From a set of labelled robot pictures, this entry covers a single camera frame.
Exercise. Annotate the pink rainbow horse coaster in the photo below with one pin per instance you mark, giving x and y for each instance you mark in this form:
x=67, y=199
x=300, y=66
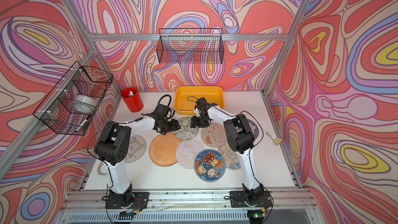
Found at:
x=187, y=151

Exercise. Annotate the blue toast cartoon coaster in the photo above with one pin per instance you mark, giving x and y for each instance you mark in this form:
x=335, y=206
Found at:
x=210, y=165

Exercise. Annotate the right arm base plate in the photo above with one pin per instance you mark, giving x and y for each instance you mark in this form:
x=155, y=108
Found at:
x=240, y=199

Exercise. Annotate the black wire basket on back wall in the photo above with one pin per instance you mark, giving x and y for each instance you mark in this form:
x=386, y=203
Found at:
x=190, y=46

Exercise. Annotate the purple space bunny coaster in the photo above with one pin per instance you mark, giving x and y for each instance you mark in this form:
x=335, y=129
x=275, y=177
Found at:
x=254, y=127

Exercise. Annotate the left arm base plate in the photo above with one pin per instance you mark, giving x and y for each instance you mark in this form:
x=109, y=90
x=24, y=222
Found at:
x=129, y=200

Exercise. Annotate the silver tape roll in basket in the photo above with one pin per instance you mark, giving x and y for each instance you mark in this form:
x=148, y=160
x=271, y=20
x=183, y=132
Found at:
x=83, y=104

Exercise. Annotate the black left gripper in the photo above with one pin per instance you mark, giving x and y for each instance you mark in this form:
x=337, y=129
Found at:
x=174, y=126

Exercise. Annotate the beige cat coaster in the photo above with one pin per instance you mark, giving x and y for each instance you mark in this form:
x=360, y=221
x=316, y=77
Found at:
x=137, y=148

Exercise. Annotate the small brass padlock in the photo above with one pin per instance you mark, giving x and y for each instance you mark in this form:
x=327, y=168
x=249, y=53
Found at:
x=276, y=141

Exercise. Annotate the yellow plastic storage box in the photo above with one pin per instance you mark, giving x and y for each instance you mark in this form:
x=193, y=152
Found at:
x=186, y=97

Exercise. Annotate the pink bunny coaster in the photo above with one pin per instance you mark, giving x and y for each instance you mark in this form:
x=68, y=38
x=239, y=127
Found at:
x=214, y=135

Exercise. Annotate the beige wave pattern coaster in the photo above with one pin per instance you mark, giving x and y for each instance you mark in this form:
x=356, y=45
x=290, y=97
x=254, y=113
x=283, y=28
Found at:
x=230, y=157

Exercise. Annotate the green floral bear coaster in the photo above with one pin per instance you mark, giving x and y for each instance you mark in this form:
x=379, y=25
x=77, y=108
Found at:
x=186, y=132

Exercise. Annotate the orange waffle pattern coaster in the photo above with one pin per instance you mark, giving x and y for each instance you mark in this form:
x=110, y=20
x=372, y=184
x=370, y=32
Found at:
x=162, y=149

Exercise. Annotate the black wire basket on left wall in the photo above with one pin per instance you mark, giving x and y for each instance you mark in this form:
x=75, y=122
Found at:
x=55, y=112

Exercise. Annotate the black wire basket on wall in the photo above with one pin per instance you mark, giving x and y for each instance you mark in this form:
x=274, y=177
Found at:
x=190, y=46
x=55, y=112

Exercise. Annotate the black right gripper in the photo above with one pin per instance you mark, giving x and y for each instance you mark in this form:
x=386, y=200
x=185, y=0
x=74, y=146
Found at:
x=195, y=123

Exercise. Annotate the clear tape roll on table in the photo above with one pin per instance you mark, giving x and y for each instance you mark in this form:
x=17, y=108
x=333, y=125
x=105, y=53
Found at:
x=102, y=169

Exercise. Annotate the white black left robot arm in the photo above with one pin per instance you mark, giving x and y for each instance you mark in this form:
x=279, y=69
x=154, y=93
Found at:
x=113, y=143

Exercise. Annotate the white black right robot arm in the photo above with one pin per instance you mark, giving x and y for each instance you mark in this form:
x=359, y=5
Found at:
x=240, y=138

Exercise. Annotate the red cylindrical cup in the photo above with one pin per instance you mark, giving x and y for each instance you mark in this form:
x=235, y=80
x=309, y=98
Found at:
x=132, y=99

